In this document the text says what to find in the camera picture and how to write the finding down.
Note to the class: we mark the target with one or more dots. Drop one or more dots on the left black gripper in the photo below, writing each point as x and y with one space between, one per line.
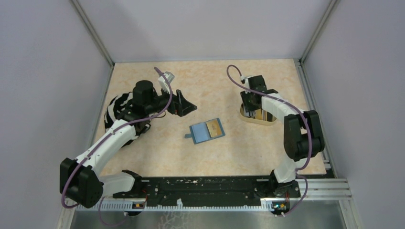
179 105

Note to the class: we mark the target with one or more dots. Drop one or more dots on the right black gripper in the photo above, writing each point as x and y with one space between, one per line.
244 95

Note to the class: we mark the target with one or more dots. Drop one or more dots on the cream oval card tray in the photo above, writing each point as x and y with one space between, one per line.
249 120

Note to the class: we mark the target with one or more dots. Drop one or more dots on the blue card holder wallet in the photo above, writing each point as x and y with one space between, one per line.
199 133

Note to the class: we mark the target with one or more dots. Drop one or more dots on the yellow credit card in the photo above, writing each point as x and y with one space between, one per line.
214 128

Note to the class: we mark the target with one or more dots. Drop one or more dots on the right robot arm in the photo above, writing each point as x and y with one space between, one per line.
303 136

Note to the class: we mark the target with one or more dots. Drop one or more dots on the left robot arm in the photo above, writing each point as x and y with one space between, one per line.
80 178

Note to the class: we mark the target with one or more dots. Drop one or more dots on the credit cards stack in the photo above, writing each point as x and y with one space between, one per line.
260 115

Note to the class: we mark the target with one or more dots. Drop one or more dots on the zebra striped cloth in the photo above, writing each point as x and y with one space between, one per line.
117 107

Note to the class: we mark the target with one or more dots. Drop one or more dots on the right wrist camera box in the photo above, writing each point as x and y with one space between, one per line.
245 81

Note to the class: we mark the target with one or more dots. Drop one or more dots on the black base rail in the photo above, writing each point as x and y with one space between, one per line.
214 193

